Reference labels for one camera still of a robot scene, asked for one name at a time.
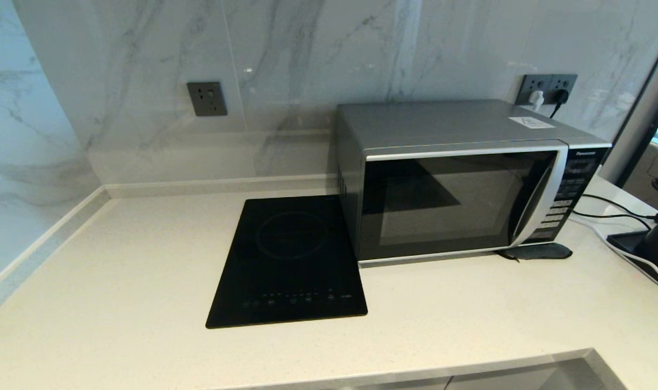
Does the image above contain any black glass microwave door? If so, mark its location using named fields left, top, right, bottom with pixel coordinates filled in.
left=358, top=142, right=570, bottom=265

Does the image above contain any silver microwave oven body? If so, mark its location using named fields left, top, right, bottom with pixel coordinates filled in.
left=336, top=99, right=612, bottom=268

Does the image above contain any black induction cooktop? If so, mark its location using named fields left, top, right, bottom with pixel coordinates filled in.
left=205, top=195, right=369, bottom=329

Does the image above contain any white paper sticker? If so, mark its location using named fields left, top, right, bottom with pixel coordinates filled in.
left=507, top=116, right=554, bottom=129

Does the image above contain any dark grey cloth pad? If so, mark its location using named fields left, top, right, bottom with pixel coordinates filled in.
left=497, top=243, right=572, bottom=262

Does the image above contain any black power plug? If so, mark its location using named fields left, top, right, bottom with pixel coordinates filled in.
left=550, top=89, right=570, bottom=119

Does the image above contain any black appliance base tray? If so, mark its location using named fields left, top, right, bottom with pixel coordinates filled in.
left=607, top=230, right=658, bottom=297

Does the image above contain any grey wall socket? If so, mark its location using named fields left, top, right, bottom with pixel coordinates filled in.
left=516, top=74, right=552, bottom=106
left=187, top=81, right=228, bottom=117
left=549, top=74, right=578, bottom=105

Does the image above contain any black power cable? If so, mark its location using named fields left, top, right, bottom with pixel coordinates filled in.
left=572, top=212, right=655, bottom=231
left=581, top=193, right=658, bottom=222

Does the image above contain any white power cable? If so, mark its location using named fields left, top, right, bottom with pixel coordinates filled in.
left=570, top=214, right=658, bottom=294

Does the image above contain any dark window frame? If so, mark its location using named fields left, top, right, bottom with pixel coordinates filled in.
left=599, top=24, right=658, bottom=187

